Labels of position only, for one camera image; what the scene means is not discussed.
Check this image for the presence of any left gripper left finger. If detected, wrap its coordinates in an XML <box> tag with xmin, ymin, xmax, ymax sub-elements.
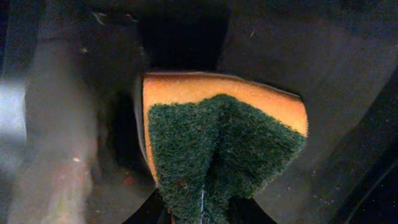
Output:
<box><xmin>6</xmin><ymin>9</ymin><xmax>154</xmax><ymax>223</ymax></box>

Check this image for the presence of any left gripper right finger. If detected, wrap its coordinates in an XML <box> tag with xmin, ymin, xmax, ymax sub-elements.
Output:
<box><xmin>218</xmin><ymin>1</ymin><xmax>397</xmax><ymax>223</ymax></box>

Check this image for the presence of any green and yellow sponge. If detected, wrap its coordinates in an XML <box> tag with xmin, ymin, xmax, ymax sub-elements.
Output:
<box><xmin>141</xmin><ymin>72</ymin><xmax>308</xmax><ymax>223</ymax></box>

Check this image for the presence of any black rectangular tray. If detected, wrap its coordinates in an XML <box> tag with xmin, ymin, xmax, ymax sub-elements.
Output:
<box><xmin>330</xmin><ymin>73</ymin><xmax>397</xmax><ymax>223</ymax></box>

